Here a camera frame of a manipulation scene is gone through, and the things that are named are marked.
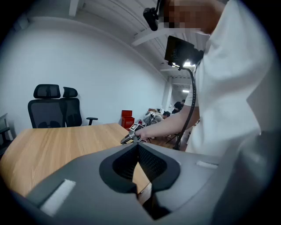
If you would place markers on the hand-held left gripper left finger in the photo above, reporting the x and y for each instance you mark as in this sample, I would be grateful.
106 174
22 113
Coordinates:
87 193

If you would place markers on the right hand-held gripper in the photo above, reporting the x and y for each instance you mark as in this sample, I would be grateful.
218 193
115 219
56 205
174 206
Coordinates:
131 136

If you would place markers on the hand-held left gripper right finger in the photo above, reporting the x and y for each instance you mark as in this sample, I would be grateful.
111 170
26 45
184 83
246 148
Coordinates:
188 173

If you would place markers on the person's right forearm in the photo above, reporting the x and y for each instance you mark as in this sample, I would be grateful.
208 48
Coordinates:
171 122

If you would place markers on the person's right hand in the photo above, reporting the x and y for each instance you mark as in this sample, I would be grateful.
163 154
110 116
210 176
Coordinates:
142 133

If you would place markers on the red cardboard box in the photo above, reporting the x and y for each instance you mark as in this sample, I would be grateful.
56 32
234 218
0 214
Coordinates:
127 120

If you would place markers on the silver white equipment pile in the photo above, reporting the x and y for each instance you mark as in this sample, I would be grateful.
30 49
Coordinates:
152 116

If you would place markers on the black mesh office chair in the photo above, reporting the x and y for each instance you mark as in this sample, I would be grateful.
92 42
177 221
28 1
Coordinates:
47 109
72 109

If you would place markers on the person's white t-shirt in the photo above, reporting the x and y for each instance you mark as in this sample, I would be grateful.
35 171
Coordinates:
228 92

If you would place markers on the black chest-mounted device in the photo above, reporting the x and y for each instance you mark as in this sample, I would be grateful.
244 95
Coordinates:
180 51

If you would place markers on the grey side furniture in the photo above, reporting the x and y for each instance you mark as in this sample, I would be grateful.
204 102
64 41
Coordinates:
4 134

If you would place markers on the person's head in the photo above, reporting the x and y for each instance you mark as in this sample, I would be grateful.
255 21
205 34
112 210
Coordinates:
188 15

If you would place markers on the black head-worn camera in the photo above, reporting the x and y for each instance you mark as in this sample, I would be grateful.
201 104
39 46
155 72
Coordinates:
151 16

